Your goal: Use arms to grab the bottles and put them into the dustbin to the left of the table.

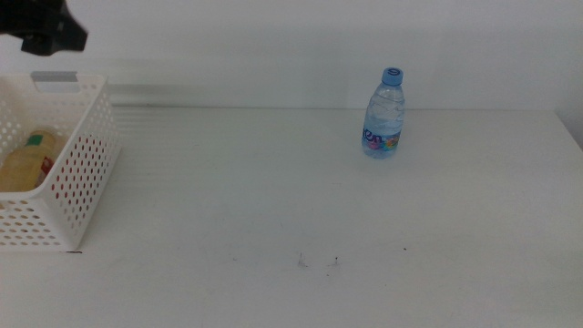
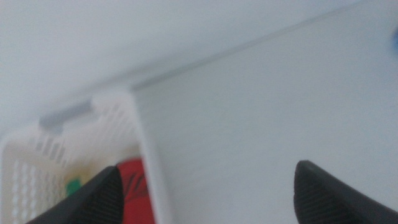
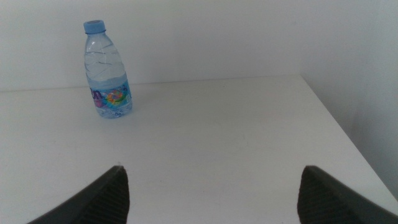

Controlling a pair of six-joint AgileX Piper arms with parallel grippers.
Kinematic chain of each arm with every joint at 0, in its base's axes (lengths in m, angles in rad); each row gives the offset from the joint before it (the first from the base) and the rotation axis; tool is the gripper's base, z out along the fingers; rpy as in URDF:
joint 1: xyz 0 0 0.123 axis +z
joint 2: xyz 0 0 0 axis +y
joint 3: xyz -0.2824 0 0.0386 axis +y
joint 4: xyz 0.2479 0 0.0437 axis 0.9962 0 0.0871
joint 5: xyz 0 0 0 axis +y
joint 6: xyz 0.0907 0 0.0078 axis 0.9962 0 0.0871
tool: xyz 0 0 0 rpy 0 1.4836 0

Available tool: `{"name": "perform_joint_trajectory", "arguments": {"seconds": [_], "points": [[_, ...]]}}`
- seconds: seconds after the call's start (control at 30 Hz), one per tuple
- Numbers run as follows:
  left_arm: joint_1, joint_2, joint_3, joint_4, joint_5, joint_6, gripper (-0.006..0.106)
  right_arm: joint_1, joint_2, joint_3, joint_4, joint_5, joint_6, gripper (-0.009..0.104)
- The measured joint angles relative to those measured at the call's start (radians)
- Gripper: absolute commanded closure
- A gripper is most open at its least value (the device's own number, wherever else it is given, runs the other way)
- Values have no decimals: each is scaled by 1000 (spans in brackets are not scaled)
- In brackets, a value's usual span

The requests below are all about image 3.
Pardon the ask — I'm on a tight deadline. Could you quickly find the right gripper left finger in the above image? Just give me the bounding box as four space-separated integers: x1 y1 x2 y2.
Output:
26 164 131 224

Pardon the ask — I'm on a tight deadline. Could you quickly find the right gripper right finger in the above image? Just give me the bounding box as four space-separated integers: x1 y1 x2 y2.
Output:
297 164 398 224

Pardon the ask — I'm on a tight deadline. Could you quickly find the clear water bottle blue cap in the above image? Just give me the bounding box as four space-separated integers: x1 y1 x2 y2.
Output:
83 19 134 119

